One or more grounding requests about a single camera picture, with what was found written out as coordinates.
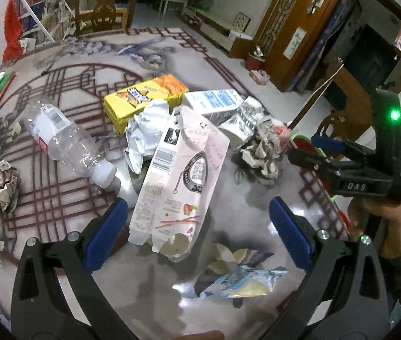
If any printed newspaper ball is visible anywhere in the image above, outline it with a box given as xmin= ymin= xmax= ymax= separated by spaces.
xmin=241 ymin=115 xmax=291 ymax=180

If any pink strawberry milk carton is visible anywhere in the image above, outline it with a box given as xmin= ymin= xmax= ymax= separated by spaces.
xmin=128 ymin=106 xmax=230 ymax=262

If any person's right hand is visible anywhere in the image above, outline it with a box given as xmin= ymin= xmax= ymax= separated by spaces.
xmin=347 ymin=197 xmax=401 ymax=260

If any wooden chair near right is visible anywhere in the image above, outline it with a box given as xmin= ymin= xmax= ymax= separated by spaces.
xmin=286 ymin=61 xmax=374 ymax=150

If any silver crumpled foil carton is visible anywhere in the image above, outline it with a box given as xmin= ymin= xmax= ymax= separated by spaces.
xmin=219 ymin=97 xmax=264 ymax=150

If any small cardboard floor box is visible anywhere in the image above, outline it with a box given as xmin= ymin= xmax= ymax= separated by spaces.
xmin=249 ymin=70 xmax=270 ymax=86

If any white blue milk carton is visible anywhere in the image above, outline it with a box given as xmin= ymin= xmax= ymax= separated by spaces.
xmin=182 ymin=89 xmax=243 ymax=125

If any torn blue foil wrapper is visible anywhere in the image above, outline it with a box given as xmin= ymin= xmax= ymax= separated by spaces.
xmin=173 ymin=243 xmax=288 ymax=299

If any low tv cabinet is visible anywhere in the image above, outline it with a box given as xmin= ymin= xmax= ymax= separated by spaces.
xmin=181 ymin=6 xmax=253 ymax=60

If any crumpled white paper ball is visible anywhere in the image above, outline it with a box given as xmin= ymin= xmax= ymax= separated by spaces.
xmin=125 ymin=99 xmax=170 ymax=174

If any clear plastic water bottle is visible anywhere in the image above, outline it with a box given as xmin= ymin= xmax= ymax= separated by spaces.
xmin=21 ymin=97 xmax=116 ymax=189

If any yellow orange snack box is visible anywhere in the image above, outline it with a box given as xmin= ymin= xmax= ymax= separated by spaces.
xmin=103 ymin=75 xmax=189 ymax=134

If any wooden dining chair far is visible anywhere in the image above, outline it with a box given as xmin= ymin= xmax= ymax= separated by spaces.
xmin=75 ymin=0 xmax=137 ymax=37

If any red cloth bag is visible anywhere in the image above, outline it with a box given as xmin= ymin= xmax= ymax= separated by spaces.
xmin=2 ymin=0 xmax=23 ymax=64

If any white magazine rack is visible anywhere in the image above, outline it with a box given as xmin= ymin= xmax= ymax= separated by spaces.
xmin=13 ymin=0 xmax=75 ymax=53

